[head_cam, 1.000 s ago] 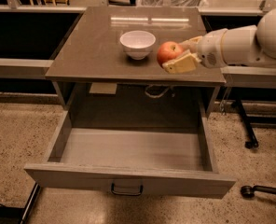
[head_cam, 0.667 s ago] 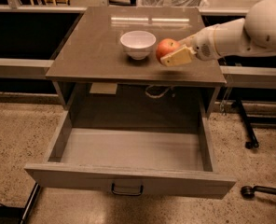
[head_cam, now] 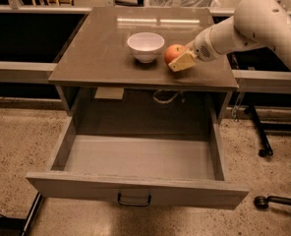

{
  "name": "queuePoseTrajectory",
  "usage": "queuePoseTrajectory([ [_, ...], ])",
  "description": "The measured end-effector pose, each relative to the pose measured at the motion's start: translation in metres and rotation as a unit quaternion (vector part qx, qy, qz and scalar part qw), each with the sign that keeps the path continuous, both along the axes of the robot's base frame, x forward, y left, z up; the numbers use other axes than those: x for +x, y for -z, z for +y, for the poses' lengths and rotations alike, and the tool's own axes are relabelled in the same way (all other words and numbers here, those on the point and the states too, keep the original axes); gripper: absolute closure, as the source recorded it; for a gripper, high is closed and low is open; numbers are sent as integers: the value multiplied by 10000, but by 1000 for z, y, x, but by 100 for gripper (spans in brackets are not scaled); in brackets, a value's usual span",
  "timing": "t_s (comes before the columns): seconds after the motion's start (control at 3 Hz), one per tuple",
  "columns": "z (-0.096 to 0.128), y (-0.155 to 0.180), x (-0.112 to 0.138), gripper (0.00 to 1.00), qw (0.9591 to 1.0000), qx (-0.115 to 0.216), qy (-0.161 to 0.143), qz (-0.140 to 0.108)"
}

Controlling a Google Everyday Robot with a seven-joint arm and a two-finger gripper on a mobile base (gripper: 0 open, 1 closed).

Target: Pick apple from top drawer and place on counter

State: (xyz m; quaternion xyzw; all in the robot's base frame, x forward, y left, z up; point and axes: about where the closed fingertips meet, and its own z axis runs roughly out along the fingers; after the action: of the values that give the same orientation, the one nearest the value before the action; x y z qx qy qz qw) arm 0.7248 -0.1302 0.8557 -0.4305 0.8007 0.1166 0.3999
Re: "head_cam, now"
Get black stand leg with caster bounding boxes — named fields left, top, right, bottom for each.
left=248, top=105, right=273, bottom=157

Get grey cabinet counter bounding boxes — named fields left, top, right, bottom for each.
left=47, top=6, right=240, bottom=123

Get grey open drawer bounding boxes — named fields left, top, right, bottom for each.
left=27, top=118, right=249, bottom=209

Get white wire basket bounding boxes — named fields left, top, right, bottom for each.
left=145, top=0, right=220, bottom=8

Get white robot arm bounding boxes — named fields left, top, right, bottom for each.
left=167, top=0, right=291, bottom=72

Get red apple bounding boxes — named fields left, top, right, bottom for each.
left=164, top=44, right=187, bottom=64

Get white cable under counter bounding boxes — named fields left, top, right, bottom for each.
left=152, top=89, right=180, bottom=104

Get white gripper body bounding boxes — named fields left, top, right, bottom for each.
left=186, top=28, right=220, bottom=62

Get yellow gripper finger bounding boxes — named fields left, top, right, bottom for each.
left=168, top=51, right=196, bottom=72

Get black drawer handle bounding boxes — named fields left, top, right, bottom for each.
left=117, top=193, right=151, bottom=207

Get white ceramic bowl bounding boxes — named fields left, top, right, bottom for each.
left=127, top=32, right=165, bottom=63

